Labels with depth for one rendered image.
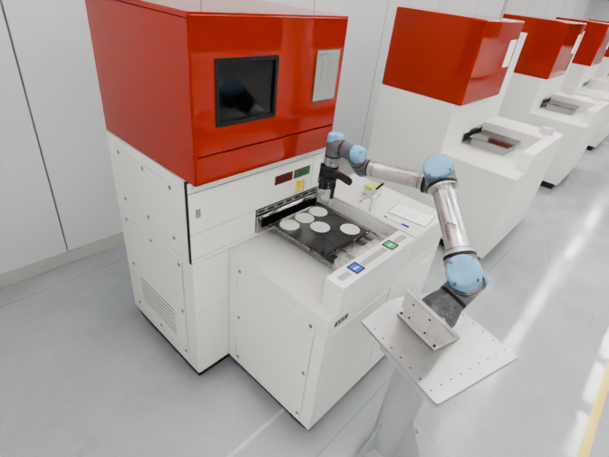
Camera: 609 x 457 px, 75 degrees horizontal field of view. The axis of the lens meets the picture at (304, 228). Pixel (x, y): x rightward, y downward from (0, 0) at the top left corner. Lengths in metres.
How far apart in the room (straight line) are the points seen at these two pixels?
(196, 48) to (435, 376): 1.36
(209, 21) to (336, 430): 1.92
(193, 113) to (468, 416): 2.09
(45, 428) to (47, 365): 0.39
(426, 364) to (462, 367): 0.13
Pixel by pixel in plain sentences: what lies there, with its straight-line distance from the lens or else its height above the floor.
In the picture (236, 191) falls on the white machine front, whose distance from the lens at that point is 1.78.
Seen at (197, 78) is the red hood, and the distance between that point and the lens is 1.44.
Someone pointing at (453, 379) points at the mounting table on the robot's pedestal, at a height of 0.82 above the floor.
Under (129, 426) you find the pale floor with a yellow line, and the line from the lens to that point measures 2.33.
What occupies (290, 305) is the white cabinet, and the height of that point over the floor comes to 0.76.
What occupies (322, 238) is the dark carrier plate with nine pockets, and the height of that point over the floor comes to 0.90.
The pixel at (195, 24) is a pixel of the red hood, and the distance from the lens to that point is 1.42.
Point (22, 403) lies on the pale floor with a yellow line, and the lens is 2.59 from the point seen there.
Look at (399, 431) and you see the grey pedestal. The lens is 2.07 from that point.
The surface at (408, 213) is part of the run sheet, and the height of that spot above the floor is 0.97.
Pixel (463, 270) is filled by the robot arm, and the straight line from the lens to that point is 1.45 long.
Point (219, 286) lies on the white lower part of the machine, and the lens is 2.01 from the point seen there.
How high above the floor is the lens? 1.94
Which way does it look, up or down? 32 degrees down
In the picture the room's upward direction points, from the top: 7 degrees clockwise
